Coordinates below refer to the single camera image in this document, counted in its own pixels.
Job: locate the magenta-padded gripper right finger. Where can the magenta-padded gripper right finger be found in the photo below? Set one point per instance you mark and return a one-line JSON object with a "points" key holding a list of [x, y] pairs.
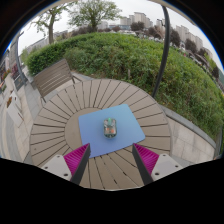
{"points": [[146, 159]]}

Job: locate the green trimmed hedge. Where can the green trimmed hedge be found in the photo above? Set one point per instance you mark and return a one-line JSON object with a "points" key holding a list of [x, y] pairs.
{"points": [[116, 55]]}

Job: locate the brown slatted outdoor chair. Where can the brown slatted outdoor chair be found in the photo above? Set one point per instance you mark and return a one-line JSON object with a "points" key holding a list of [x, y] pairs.
{"points": [[53, 77]]}

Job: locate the beige parasol canopy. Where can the beige parasol canopy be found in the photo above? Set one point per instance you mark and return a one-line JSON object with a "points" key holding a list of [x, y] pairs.
{"points": [[180, 10]]}

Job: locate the transparent green computer mouse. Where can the transparent green computer mouse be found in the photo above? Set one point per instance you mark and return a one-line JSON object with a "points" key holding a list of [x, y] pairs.
{"points": [[109, 128]]}

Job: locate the round leafy green tree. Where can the round leafy green tree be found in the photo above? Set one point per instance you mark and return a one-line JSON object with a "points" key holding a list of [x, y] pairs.
{"points": [[95, 12]]}

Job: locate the dark curved parasol pole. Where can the dark curved parasol pole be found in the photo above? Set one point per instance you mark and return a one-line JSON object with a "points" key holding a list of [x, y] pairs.
{"points": [[163, 56]]}

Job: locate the distant high-rise buildings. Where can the distant high-rise buildings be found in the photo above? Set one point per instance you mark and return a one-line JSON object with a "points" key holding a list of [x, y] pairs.
{"points": [[186, 35]]}

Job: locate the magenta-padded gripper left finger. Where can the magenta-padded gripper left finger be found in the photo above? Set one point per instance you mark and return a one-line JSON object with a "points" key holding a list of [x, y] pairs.
{"points": [[76, 159]]}

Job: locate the tall grey sign pillar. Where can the tall grey sign pillar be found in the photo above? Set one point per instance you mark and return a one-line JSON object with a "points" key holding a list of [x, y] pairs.
{"points": [[17, 63]]}

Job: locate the blue square mouse pad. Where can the blue square mouse pad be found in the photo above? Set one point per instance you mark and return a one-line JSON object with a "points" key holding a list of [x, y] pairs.
{"points": [[95, 133]]}

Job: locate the leaning bare-trunk tree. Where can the leaning bare-trunk tree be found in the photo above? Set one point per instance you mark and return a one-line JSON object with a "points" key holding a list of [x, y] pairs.
{"points": [[51, 31]]}

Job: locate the white flower planter box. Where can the white flower planter box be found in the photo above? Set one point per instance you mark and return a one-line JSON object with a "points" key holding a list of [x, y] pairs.
{"points": [[14, 111]]}

